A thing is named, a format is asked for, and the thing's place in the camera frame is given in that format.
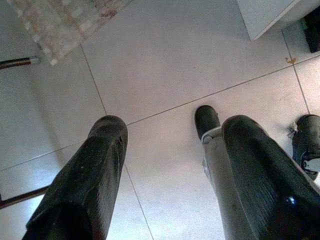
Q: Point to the silver black robot right leg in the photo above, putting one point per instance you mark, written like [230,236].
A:
[308,135]

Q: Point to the beige patterned rug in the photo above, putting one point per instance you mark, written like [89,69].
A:
[62,22]

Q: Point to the silver black robot left leg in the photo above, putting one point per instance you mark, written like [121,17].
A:
[217,162]

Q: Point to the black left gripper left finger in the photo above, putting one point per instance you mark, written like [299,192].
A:
[82,180]

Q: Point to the silver black robot leg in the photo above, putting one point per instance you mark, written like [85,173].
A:
[217,162]
[308,135]

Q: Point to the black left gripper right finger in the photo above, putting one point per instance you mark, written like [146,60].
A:
[265,180]

